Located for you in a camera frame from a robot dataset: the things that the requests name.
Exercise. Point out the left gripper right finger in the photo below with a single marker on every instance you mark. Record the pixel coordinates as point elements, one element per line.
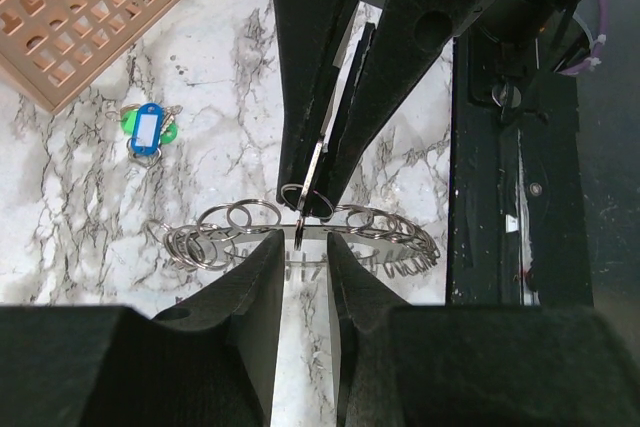
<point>398,364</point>

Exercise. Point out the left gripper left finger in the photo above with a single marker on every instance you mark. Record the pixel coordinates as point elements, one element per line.
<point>207,361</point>

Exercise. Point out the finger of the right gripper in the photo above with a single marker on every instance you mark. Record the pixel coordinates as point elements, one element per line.
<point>310,34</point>
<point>409,38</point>

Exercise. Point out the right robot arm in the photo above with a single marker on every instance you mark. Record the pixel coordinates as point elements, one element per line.
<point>348,65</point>

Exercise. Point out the blue green key tags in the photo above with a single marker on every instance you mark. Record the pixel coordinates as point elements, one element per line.
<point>148,127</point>

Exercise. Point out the peach plastic file organizer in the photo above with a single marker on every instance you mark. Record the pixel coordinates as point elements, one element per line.
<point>53,49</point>

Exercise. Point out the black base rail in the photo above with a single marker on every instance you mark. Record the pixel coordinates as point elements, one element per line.
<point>516,227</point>

